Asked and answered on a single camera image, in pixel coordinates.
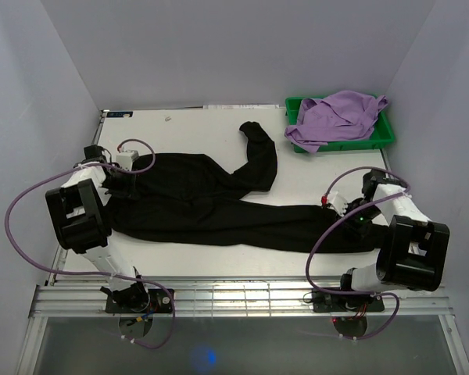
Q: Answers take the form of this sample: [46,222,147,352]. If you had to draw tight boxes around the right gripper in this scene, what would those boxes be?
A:
[333,200,381,242]

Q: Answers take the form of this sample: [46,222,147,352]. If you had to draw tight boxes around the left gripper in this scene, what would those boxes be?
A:
[100,166,141,201]

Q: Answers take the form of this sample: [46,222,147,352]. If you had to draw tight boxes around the black trousers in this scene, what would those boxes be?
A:
[101,120,392,257]

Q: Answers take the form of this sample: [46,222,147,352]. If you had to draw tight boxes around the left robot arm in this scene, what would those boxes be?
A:
[45,145,150,313]

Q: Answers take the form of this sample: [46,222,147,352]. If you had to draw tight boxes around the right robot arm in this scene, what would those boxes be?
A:
[337,169,450,310]

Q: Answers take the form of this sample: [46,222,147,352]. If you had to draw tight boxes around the purple trousers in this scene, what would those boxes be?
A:
[285,90,389,153]

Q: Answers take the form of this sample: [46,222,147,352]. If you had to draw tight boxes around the blue label sticker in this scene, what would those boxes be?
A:
[106,111,134,118]

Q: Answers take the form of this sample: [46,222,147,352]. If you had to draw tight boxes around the green plastic bin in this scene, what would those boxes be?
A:
[285,97,396,152]

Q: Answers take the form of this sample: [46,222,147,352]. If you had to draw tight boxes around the papers behind table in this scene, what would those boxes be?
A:
[202,104,280,110]

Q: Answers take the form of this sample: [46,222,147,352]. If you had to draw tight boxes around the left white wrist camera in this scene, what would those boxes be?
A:
[116,148,139,172]

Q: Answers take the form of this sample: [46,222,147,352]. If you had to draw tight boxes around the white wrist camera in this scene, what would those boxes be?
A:
[321,191,349,216]
[116,148,139,172]

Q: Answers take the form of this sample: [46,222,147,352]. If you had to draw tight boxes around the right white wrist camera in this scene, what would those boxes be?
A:
[321,191,349,216]

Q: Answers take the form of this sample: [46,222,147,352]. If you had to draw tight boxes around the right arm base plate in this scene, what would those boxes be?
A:
[303,289,385,313]

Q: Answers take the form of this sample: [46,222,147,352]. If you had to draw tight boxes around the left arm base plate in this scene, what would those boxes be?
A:
[104,289,174,315]

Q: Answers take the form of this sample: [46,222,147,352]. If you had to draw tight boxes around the aluminium frame rail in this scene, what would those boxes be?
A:
[27,275,454,318]

